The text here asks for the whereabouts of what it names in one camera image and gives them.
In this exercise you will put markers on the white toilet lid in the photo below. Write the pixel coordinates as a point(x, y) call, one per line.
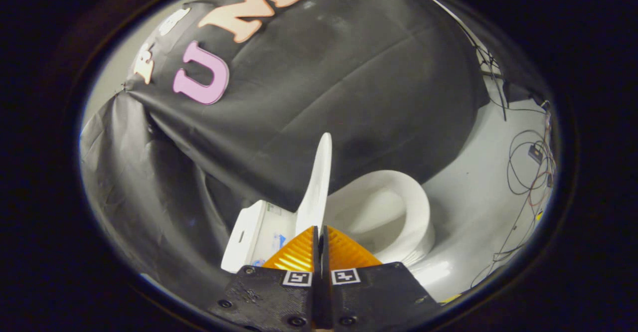
point(318, 187)

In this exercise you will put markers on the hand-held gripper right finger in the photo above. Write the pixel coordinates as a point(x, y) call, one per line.
point(374, 294)

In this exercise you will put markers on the black backdrop cloth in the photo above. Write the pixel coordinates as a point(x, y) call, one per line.
point(339, 82)

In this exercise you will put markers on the white ceramic toilet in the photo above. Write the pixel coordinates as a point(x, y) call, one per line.
point(408, 207)

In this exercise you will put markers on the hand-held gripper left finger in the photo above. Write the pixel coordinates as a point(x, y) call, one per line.
point(269, 297)

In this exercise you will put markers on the small black power adapter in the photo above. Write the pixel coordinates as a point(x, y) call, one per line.
point(535, 153)

